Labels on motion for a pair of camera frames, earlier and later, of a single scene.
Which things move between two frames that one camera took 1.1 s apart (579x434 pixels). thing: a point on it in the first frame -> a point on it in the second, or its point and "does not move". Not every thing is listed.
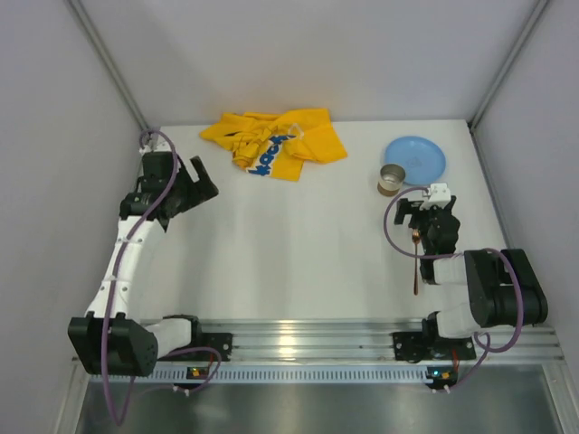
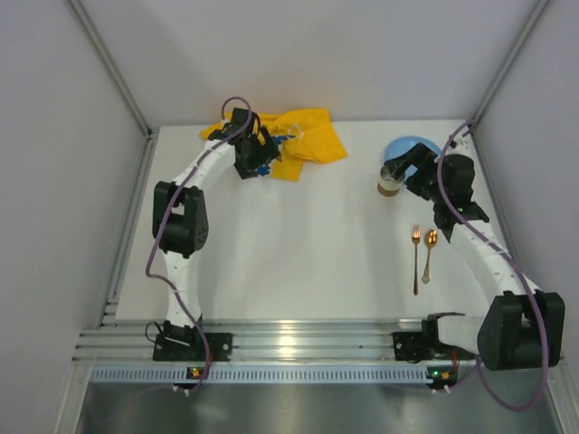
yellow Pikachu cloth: x=274 y=145 does not move
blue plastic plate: x=423 y=160 does not move
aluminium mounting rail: x=358 y=339 does not move
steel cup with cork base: x=391 y=179 does not move
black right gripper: x=428 y=219 -> x=414 y=168
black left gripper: x=187 y=186 -> x=255 y=162
